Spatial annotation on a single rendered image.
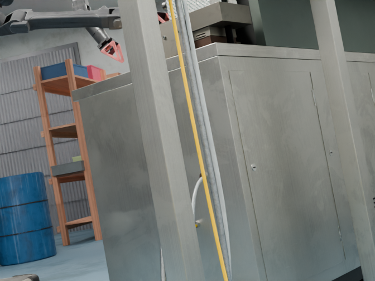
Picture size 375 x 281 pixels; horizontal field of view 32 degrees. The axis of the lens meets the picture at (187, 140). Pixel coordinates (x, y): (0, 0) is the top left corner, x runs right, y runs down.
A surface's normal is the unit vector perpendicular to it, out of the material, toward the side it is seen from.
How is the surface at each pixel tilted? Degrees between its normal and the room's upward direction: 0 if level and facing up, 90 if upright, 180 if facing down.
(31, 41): 90
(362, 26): 90
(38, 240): 90
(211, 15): 90
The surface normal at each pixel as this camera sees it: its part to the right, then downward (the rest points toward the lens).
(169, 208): -0.63, 0.07
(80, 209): -0.18, -0.02
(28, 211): 0.49, -0.13
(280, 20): 0.76, -0.17
